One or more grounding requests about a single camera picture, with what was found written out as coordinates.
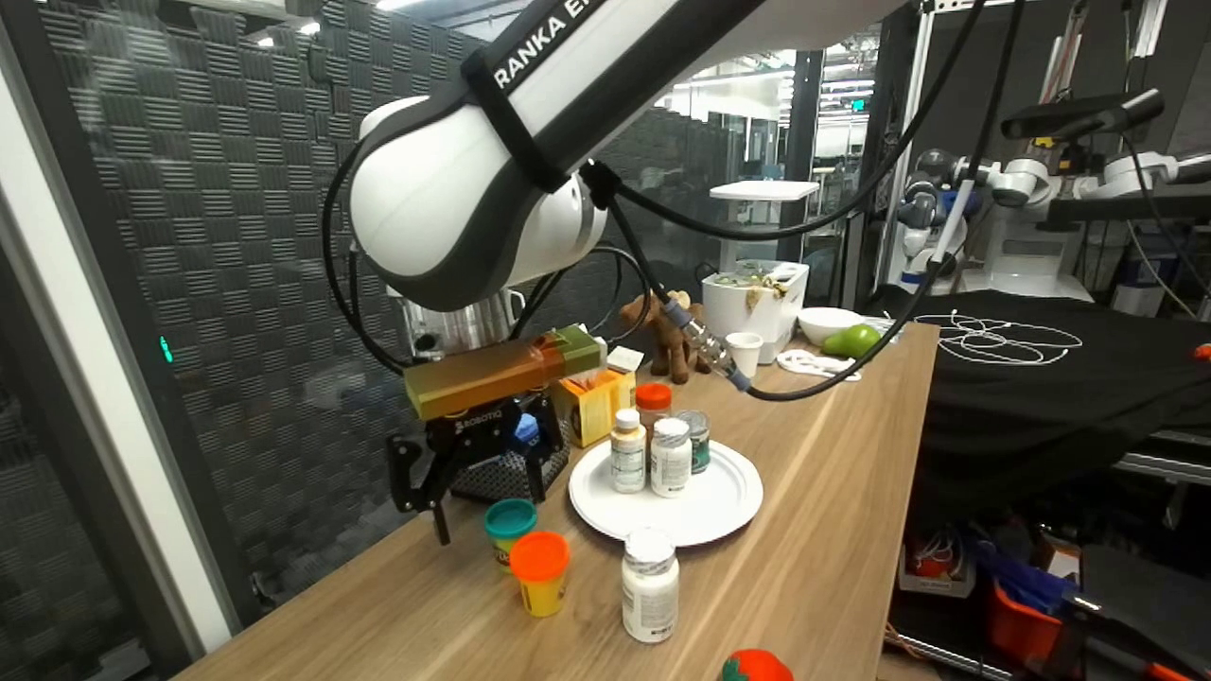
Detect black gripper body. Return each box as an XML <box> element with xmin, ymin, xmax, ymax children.
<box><xmin>386</xmin><ymin>395</ymin><xmax>568</xmax><ymax>510</ymax></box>

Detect small white vitamin bottle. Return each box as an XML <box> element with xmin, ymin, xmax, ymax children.
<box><xmin>610</xmin><ymin>409</ymin><xmax>648</xmax><ymax>493</ymax></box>

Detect white pill bottle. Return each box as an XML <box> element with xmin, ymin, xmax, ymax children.
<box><xmin>650</xmin><ymin>418</ymin><xmax>693</xmax><ymax>497</ymax></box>
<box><xmin>620</xmin><ymin>531</ymin><xmax>683</xmax><ymax>643</ymax></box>

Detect red lid spice bottle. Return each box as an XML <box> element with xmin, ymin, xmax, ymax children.
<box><xmin>635</xmin><ymin>381</ymin><xmax>673</xmax><ymax>428</ymax></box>

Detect small green label can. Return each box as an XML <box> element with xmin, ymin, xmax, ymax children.
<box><xmin>685</xmin><ymin>414</ymin><xmax>711</xmax><ymax>473</ymax></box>

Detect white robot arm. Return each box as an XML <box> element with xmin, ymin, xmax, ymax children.
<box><xmin>323</xmin><ymin>0</ymin><xmax>902</xmax><ymax>310</ymax></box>

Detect white paper plate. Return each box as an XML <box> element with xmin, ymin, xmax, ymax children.
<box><xmin>563</xmin><ymin>434</ymin><xmax>767</xmax><ymax>554</ymax></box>

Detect orange lid dough tub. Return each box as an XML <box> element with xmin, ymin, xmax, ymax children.
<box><xmin>511</xmin><ymin>531</ymin><xmax>572</xmax><ymax>616</ymax></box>

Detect yellow open cardboard box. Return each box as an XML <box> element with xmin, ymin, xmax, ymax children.
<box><xmin>557</xmin><ymin>345</ymin><xmax>644</xmax><ymax>447</ymax></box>

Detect brown plush moose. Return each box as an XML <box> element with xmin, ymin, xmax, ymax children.
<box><xmin>620</xmin><ymin>297</ymin><xmax>707</xmax><ymax>387</ymax></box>

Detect white paper cup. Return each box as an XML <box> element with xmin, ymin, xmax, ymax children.
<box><xmin>726</xmin><ymin>328</ymin><xmax>764</xmax><ymax>379</ymax></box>

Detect red ball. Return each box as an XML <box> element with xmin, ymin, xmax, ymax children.
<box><xmin>718</xmin><ymin>652</ymin><xmax>794</xmax><ymax>681</ymax></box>

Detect white appliance with leaves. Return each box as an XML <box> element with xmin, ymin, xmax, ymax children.
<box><xmin>700</xmin><ymin>260</ymin><xmax>809</xmax><ymax>363</ymax></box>

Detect white bowl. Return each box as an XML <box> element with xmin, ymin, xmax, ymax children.
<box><xmin>800</xmin><ymin>307</ymin><xmax>858</xmax><ymax>345</ymax></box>

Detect green pear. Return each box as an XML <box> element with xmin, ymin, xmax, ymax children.
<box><xmin>823</xmin><ymin>327</ymin><xmax>881</xmax><ymax>361</ymax></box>

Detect wrist camera amber block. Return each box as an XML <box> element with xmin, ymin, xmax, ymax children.
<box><xmin>403</xmin><ymin>327</ymin><xmax>606</xmax><ymax>419</ymax></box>

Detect white cord on table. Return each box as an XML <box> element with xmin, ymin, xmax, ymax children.
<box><xmin>911</xmin><ymin>307</ymin><xmax>1085</xmax><ymax>370</ymax></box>

